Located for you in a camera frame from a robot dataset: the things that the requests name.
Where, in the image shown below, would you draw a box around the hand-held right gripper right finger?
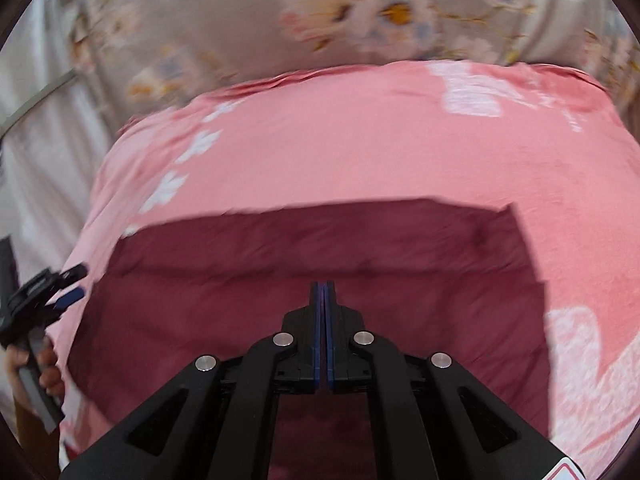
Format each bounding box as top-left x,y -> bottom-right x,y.
325,280 -> 586,480

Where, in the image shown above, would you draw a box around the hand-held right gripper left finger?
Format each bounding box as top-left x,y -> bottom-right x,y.
60,280 -> 326,480

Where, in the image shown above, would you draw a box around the maroon puffer jacket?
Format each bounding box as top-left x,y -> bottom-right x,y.
66,197 -> 553,480

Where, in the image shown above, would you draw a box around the person's left forearm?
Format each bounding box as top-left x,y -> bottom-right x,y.
14,400 -> 61,480

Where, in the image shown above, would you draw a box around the person's left hand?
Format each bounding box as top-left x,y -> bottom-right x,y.
4,336 -> 67,413

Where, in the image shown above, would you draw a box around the white satin curtain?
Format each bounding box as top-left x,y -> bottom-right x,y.
0,0 -> 121,281

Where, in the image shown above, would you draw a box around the pink printed blanket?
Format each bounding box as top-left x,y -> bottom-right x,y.
60,59 -> 640,480

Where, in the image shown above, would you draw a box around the grey floral sheet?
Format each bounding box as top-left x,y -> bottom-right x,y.
65,0 -> 640,111

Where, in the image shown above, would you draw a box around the grey strap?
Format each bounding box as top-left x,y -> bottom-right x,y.
0,71 -> 81,133

